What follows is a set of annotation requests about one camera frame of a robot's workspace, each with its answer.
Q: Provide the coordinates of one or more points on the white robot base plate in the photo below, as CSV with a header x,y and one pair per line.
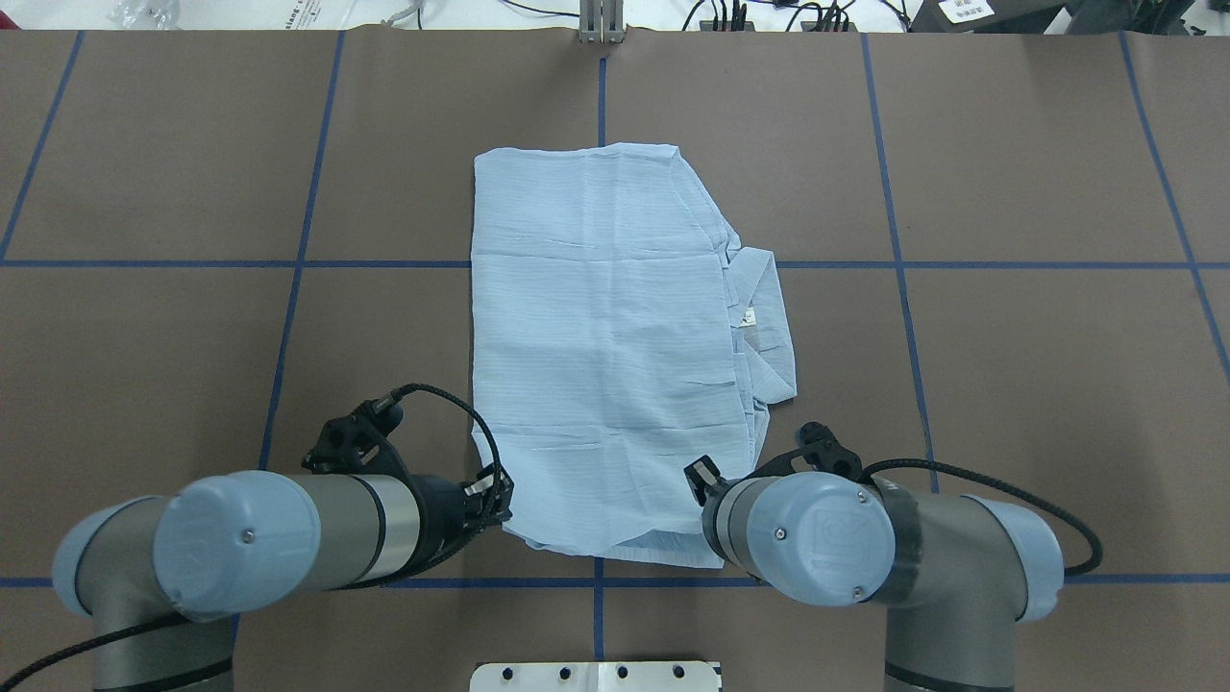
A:
x,y
653,675

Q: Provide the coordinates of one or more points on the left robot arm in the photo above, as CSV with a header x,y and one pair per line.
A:
x,y
161,578

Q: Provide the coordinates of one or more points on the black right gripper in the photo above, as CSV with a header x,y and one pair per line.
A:
x,y
701,473

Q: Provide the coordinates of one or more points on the grey aluminium post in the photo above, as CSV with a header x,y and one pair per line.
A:
x,y
601,21

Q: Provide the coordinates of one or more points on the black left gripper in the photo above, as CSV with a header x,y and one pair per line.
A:
x,y
441,516

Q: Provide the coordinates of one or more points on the light blue button-up shirt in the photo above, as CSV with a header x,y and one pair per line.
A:
x,y
621,330

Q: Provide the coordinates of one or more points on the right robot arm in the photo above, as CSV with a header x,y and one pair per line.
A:
x,y
956,574

